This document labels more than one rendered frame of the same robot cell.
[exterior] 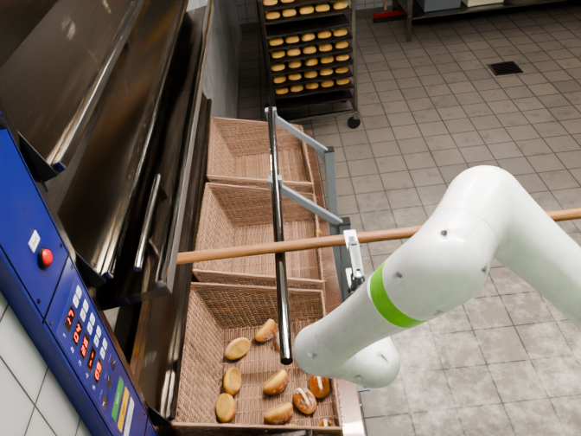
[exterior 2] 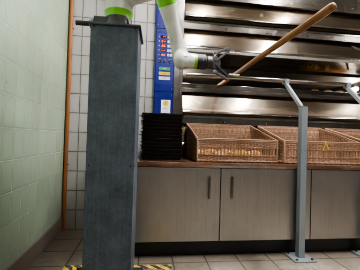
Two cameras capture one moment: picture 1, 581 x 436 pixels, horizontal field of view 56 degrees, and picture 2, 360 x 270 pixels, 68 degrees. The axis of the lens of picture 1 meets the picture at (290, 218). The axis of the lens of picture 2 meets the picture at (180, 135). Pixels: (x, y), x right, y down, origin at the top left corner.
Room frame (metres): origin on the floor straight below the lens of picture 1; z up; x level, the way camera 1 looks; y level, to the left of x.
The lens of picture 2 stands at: (0.46, -1.73, 0.72)
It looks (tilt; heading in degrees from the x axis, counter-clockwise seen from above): 1 degrees up; 81
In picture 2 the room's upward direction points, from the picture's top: 2 degrees clockwise
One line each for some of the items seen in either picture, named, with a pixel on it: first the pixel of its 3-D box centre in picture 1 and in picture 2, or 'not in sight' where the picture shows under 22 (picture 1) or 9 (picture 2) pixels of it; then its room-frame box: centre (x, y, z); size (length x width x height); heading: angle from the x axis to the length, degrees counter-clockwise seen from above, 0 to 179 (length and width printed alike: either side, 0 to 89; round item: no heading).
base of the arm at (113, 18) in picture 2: not in sight; (106, 25); (0.30, -0.48, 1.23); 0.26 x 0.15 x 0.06; 176
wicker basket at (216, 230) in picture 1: (262, 241); (304, 143); (1.70, 0.13, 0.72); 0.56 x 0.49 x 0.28; 177
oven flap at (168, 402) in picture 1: (181, 192); (285, 107); (1.70, 0.40, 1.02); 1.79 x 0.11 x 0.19; 179
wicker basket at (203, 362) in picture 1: (259, 362); (227, 141); (1.11, 0.16, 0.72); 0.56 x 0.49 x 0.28; 179
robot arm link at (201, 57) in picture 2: not in sight; (201, 61); (0.82, -0.14, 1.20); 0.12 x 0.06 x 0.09; 89
